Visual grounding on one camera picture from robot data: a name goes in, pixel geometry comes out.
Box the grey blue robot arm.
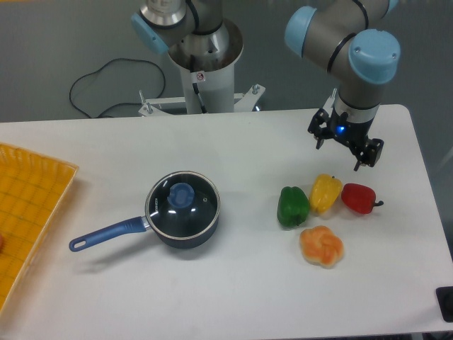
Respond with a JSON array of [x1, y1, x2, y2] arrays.
[[131, 1, 401, 167]]

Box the green bell pepper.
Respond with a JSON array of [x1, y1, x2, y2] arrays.
[[277, 186, 310, 228]]

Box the yellow woven basket tray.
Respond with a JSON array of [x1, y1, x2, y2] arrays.
[[1, 142, 79, 310]]

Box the black floor cable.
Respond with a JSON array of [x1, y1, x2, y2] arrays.
[[69, 58, 166, 119]]

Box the blue saucepan with handle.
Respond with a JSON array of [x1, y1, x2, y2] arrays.
[[68, 171, 222, 253]]

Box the glass lid blue knob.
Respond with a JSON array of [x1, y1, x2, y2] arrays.
[[145, 171, 220, 241]]

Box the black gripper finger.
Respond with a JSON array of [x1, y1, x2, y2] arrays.
[[352, 138, 384, 171], [307, 108, 333, 149]]

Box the red bell pepper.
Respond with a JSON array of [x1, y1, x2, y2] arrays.
[[341, 183, 384, 215]]

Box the black device at table edge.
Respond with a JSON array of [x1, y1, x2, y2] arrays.
[[435, 286, 453, 323]]

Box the yellow bell pepper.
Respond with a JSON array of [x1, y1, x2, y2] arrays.
[[309, 174, 343, 215]]

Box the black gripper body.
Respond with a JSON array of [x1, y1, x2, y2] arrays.
[[328, 108, 376, 153]]

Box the orange knotted bread roll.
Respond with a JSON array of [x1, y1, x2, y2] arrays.
[[299, 225, 344, 268]]

